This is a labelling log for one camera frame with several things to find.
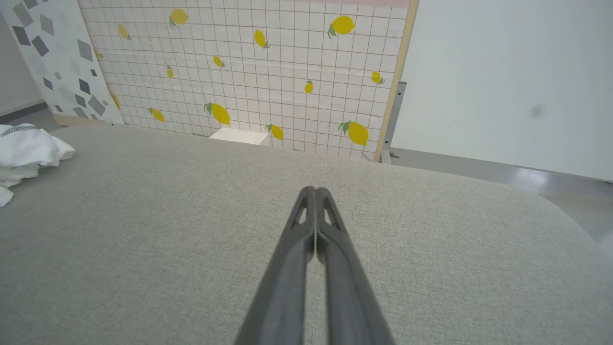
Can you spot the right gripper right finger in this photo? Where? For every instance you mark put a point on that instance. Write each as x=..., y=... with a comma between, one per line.
x=345, y=278

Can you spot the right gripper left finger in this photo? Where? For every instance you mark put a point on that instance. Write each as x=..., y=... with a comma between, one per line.
x=287, y=268

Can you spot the white long-sleeve shirt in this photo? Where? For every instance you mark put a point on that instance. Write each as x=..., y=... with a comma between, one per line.
x=26, y=148

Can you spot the small white box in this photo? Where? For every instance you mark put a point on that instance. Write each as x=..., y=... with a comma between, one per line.
x=239, y=136

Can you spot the lemon print tile panel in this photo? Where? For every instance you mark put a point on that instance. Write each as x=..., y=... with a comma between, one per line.
x=268, y=81

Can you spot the wooden panel edge strip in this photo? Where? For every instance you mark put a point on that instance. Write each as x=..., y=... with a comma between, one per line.
x=397, y=81

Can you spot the grey terrazzo print panel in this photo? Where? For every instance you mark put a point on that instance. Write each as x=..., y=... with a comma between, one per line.
x=57, y=57

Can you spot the grey metal bracket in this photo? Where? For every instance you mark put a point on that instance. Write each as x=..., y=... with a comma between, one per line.
x=390, y=120

